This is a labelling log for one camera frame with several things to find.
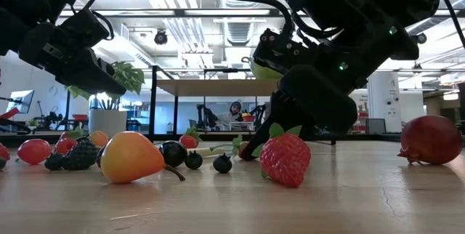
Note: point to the small blackberry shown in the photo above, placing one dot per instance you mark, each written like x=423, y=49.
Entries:
x=54, y=162

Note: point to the white plant pot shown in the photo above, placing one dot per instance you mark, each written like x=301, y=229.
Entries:
x=107, y=121

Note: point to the dark red pomegranate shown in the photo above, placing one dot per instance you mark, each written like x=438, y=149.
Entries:
x=432, y=139

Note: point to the large blackberry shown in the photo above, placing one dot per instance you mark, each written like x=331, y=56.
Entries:
x=81, y=156

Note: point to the red cherry tomato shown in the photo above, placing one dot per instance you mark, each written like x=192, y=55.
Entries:
x=34, y=151

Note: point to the dark round plum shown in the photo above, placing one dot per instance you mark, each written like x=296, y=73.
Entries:
x=173, y=154

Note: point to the small orange fruit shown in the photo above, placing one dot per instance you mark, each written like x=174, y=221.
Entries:
x=99, y=139

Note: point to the green leafy plant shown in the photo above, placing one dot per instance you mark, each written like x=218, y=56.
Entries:
x=130, y=77

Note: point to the dark blueberry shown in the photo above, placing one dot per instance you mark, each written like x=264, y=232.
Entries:
x=193, y=160
x=222, y=164

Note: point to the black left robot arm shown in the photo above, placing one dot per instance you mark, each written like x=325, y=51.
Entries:
x=25, y=5

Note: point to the grey box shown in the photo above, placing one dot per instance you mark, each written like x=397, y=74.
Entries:
x=375, y=126

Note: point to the person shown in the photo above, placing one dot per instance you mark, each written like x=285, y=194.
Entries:
x=234, y=109

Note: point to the black overhead light bar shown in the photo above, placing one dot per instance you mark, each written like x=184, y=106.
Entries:
x=174, y=12

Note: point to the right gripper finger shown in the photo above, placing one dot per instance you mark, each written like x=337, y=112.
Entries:
x=308, y=129
x=276, y=114

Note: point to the computer monitor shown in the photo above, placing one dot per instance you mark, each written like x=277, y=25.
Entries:
x=22, y=100

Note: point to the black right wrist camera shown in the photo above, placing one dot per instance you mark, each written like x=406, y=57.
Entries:
x=279, y=50

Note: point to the black ceiling camera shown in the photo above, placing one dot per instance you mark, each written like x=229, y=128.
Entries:
x=160, y=38
x=422, y=38

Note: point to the red raspberry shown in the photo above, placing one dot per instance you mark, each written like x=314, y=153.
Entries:
x=3, y=152

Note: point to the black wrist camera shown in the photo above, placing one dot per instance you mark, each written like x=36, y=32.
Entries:
x=85, y=27
x=279, y=50

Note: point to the green plastic colander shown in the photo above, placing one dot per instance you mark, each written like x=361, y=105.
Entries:
x=265, y=73

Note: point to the dark berry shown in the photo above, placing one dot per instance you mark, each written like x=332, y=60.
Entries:
x=2, y=163

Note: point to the wooden shelf with black frame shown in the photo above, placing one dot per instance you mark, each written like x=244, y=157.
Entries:
x=210, y=88

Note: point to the yellow orange pear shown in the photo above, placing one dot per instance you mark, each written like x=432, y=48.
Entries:
x=130, y=157

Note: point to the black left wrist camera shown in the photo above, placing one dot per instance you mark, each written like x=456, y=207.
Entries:
x=85, y=27

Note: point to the white round column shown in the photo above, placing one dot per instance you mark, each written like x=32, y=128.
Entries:
x=383, y=96

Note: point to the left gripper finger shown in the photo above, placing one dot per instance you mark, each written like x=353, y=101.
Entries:
x=96, y=91
x=91, y=74

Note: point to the large red strawberry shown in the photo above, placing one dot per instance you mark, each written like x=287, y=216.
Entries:
x=285, y=161

